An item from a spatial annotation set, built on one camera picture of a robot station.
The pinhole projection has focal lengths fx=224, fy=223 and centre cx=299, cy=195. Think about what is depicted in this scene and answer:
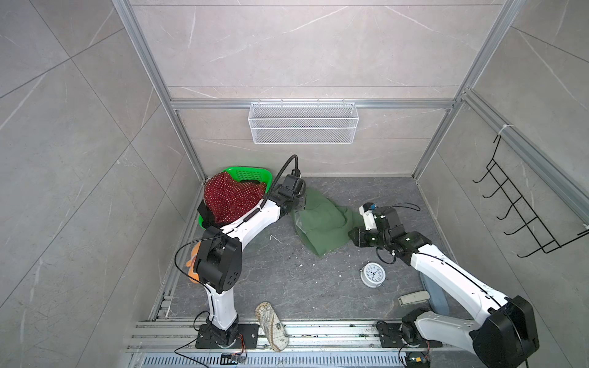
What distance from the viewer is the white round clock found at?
2.74ft

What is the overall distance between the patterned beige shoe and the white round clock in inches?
13.5

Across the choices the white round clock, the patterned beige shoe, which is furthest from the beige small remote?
the patterned beige shoe

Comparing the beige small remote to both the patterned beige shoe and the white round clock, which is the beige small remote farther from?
the patterned beige shoe

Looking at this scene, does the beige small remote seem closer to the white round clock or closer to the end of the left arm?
the white round clock

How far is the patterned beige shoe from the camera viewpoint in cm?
71
